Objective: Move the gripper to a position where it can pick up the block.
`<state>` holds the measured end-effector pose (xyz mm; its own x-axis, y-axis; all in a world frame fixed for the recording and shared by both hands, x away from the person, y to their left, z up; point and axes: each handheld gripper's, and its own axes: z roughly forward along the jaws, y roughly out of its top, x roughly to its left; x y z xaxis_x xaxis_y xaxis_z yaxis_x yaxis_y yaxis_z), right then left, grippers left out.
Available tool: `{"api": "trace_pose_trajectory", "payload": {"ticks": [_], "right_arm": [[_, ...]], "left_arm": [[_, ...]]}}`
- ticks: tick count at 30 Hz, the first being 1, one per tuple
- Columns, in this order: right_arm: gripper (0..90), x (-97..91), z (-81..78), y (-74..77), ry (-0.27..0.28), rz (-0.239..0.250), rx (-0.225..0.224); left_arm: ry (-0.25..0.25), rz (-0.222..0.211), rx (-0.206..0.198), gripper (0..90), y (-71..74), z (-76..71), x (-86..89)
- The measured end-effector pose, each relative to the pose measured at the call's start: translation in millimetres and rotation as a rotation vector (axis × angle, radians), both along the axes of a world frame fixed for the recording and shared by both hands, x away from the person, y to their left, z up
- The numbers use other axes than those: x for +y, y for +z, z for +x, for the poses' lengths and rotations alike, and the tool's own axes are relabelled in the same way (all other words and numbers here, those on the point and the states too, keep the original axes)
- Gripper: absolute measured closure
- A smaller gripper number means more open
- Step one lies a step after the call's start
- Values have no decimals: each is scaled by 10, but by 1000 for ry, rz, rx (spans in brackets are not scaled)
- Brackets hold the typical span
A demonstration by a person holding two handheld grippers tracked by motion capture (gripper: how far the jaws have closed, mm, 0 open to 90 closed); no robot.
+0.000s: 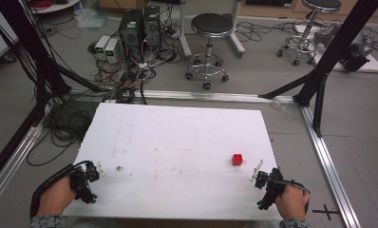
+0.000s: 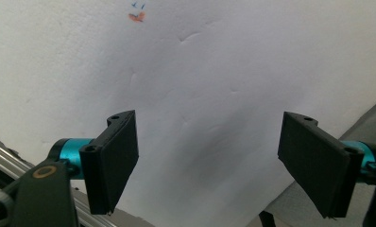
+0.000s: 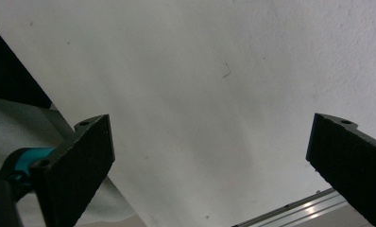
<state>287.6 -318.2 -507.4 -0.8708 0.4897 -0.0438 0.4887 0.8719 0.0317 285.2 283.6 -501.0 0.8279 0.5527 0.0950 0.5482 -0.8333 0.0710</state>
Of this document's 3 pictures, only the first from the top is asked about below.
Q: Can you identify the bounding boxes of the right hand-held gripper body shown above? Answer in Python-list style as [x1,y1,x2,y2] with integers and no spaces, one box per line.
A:
[254,166,287,212]

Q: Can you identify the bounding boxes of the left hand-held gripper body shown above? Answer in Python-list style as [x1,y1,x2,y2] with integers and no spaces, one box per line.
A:
[68,161,101,205]

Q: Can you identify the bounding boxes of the person's right hand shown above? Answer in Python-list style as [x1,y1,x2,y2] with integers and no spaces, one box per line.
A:
[274,184,312,221]

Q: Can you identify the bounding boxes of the person's left hand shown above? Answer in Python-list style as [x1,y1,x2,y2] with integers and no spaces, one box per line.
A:
[35,175,78,219]

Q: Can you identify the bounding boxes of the red toy block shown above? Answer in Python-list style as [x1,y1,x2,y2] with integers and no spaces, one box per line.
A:
[231,153,244,167]

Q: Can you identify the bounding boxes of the clear plastic scrap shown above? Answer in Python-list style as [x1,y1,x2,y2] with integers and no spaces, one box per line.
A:
[271,98,293,122]

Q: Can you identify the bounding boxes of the white power supply unit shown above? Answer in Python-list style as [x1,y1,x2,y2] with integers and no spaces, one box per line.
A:
[104,37,123,65]
[93,34,111,61]

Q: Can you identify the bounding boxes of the white table legs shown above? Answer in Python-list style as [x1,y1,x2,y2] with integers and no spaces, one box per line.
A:
[177,0,247,61]

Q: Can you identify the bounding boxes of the black computer tower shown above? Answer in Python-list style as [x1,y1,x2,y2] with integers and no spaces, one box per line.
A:
[118,9,144,64]
[142,5,162,53]

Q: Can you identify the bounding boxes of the clear plastic bag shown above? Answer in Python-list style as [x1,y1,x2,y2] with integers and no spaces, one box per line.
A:
[73,7,110,31]

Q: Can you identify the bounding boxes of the black round stool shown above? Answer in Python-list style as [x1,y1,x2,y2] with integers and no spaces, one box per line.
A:
[275,0,343,67]
[184,12,235,91]

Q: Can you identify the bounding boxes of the grey machine on floor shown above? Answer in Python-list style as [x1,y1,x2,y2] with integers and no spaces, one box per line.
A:
[312,22,375,73]

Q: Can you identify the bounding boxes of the white floor board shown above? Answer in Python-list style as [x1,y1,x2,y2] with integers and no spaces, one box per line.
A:
[293,24,378,74]

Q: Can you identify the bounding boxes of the round white table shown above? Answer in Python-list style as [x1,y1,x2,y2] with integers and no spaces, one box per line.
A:
[27,0,83,15]

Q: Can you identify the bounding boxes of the tangle of black floor cables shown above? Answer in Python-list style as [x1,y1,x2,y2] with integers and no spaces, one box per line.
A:
[26,94,103,168]

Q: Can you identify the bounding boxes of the aluminium floor rail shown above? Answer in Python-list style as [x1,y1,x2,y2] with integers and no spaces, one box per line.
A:
[298,104,363,228]
[67,87,296,105]
[0,107,52,215]

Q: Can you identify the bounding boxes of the bundle of cables behind computers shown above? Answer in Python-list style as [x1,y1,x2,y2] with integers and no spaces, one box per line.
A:
[86,18,186,105]

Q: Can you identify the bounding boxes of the loose black cables by stool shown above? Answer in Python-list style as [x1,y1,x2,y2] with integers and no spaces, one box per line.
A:
[234,17,378,61]

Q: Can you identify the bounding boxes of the black metal frame post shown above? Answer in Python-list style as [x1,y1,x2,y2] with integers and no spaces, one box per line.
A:
[257,0,378,139]
[0,0,109,188]

